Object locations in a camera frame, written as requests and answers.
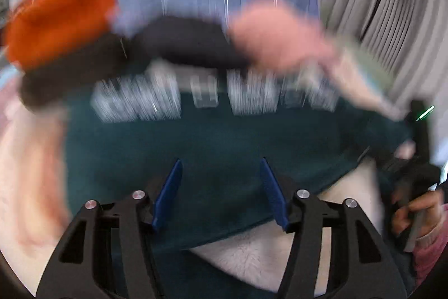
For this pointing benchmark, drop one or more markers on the person's right hand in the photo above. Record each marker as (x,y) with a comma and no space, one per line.
(432,209)

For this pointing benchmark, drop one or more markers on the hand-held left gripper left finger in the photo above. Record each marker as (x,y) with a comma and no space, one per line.
(168,194)

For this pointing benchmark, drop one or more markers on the dark green fleece-lined hoodie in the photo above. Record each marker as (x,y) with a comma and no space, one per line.
(210,145)

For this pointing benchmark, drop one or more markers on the pink printed blanket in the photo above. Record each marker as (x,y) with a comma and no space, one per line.
(31,180)

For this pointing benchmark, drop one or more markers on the person's right forearm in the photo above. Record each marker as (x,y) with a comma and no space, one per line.
(432,250)

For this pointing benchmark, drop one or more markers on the orange puffer jacket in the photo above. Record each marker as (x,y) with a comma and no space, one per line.
(59,15)

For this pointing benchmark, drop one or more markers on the grey pleated curtain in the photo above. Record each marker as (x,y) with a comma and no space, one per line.
(385,50)

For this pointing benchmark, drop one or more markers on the pink quilted jacket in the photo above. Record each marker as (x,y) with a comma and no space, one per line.
(280,36)

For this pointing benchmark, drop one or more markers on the brown folded garment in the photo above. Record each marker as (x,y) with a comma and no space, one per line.
(80,67)

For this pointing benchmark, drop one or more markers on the green pillow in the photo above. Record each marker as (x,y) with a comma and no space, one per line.
(367,64)

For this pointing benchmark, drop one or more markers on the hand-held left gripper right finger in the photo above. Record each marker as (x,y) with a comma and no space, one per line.
(274,194)

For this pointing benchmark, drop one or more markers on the black puffer jacket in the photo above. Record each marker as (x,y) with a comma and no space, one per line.
(189,39)

